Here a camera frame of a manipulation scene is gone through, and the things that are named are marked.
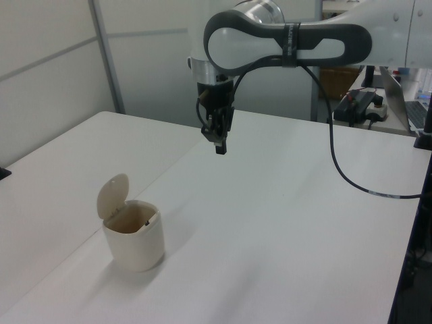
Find black monitor stand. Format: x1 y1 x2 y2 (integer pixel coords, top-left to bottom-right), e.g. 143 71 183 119
360 65 386 88

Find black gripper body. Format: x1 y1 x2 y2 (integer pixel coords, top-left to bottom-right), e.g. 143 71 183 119
196 81 236 117

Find black clamped pole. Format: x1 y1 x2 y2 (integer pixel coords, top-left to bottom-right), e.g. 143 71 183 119
414 67 432 151

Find black power adapter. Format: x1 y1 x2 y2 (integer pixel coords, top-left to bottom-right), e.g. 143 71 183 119
333 89 379 126

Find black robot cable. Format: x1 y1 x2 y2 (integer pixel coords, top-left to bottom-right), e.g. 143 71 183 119
230 55 423 200

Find white power strip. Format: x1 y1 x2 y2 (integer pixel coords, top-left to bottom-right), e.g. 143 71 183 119
366 96 389 123

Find silver laptop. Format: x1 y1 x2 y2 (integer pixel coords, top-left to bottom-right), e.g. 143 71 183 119
378 65 430 133

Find cardboard box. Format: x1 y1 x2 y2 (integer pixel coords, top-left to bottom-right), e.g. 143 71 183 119
319 67 359 101

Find black velcro strap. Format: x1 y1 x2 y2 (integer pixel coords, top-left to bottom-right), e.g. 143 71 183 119
281 22 302 68

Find small white trash can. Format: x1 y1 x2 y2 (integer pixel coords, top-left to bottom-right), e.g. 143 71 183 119
97 173 166 273

